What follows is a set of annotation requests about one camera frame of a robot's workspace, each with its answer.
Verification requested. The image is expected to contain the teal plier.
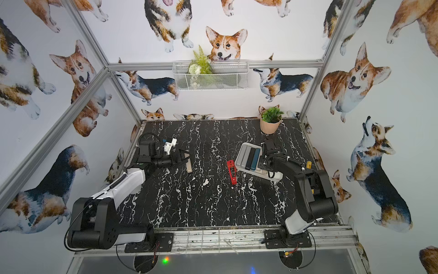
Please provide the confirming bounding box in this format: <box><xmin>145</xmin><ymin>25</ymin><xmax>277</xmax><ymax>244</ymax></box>
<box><xmin>250</xmin><ymin>148</ymin><xmax>261</xmax><ymax>171</ymax></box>

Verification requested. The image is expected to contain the grey plier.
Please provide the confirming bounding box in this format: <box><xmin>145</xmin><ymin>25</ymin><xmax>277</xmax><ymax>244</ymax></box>
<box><xmin>235</xmin><ymin>144</ymin><xmax>247</xmax><ymax>167</ymax></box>
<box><xmin>241</xmin><ymin>146</ymin><xmax>252</xmax><ymax>169</ymax></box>

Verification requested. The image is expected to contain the beige plier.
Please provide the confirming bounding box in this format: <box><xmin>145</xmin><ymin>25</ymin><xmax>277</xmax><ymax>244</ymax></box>
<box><xmin>185</xmin><ymin>153</ymin><xmax>193</xmax><ymax>174</ymax></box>

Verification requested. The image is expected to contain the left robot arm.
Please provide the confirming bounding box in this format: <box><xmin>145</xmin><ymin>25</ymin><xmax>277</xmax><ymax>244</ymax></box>
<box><xmin>64</xmin><ymin>140</ymin><xmax>190</xmax><ymax>252</ymax></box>

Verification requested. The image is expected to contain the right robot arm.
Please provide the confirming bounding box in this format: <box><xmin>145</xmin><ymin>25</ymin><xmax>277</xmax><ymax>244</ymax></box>
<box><xmin>261</xmin><ymin>139</ymin><xmax>338</xmax><ymax>235</ymax></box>

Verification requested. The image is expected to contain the white storage tray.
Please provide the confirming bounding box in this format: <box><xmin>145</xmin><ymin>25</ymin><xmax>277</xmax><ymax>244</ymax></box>
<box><xmin>235</xmin><ymin>142</ymin><xmax>283</xmax><ymax>182</ymax></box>

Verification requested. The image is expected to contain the pink potted plant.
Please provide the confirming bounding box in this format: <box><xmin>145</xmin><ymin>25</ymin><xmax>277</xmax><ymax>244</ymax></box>
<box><xmin>258</xmin><ymin>105</ymin><xmax>284</xmax><ymax>135</ymax></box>

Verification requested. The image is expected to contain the fern with white flower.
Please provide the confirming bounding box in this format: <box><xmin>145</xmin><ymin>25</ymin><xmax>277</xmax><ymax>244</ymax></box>
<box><xmin>188</xmin><ymin>46</ymin><xmax>214</xmax><ymax>89</ymax></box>

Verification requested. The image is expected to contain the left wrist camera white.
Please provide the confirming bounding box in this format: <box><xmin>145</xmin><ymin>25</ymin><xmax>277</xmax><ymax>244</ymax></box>
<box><xmin>164</xmin><ymin>138</ymin><xmax>177</xmax><ymax>155</ymax></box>

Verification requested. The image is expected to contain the white wire wall basket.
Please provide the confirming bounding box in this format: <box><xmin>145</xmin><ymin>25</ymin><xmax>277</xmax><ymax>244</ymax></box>
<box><xmin>172</xmin><ymin>61</ymin><xmax>249</xmax><ymax>91</ymax></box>

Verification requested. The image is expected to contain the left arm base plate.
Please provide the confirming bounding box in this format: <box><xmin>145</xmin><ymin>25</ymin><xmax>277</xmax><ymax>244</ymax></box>
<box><xmin>124</xmin><ymin>233</ymin><xmax>174</xmax><ymax>253</ymax></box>

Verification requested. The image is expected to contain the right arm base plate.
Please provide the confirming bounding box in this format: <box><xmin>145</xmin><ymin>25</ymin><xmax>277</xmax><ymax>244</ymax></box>
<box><xmin>261</xmin><ymin>227</ymin><xmax>313</xmax><ymax>250</ymax></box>

